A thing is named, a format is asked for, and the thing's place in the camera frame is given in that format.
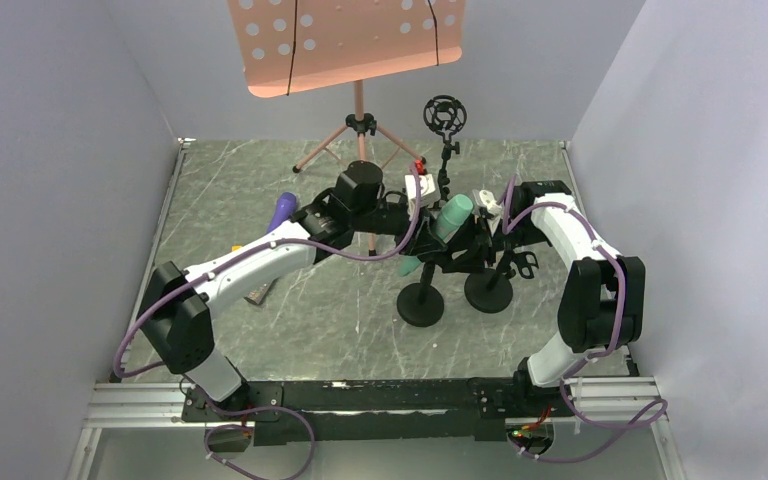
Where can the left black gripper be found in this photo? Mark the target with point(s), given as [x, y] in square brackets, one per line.
[417, 230]

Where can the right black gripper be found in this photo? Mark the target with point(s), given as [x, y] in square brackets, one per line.
[485, 234]

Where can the teal toy microphone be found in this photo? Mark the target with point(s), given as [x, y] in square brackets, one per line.
[450, 218]

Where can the black round base mic stand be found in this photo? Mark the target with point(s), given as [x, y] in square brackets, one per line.
[420, 304]

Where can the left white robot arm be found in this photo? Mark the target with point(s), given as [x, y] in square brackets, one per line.
[180, 304]

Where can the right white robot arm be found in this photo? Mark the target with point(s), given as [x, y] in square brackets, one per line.
[601, 304]

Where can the pink music stand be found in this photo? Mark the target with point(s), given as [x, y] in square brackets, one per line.
[289, 47]

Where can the purple toy microphone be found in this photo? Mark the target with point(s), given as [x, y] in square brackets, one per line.
[285, 206]

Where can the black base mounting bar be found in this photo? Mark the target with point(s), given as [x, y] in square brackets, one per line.
[480, 408]

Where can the silver glitter microphone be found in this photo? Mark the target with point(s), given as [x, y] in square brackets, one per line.
[258, 295]

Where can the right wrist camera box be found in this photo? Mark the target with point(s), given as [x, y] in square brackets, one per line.
[486, 204]

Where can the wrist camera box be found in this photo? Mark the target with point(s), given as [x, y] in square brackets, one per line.
[486, 204]
[427, 192]

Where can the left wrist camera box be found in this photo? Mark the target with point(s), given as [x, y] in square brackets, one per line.
[427, 192]

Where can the black shock mount tripod stand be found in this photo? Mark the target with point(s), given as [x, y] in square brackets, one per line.
[445, 116]

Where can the aluminium frame rail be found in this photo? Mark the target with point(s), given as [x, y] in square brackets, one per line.
[116, 405]

